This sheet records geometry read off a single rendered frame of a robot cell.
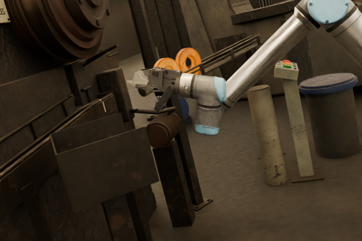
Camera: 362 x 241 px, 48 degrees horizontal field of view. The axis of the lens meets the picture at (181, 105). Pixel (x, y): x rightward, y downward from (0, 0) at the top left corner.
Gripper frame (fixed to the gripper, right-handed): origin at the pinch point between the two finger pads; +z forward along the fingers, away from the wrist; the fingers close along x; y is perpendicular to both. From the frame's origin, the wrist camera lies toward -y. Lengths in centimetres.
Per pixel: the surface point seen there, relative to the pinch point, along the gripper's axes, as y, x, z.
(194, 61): 1, -60, -13
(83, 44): 14.3, 6.7, 15.9
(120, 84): -5.4, -18.4, 10.7
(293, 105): -16, -61, -66
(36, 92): -0.6, 26.2, 23.1
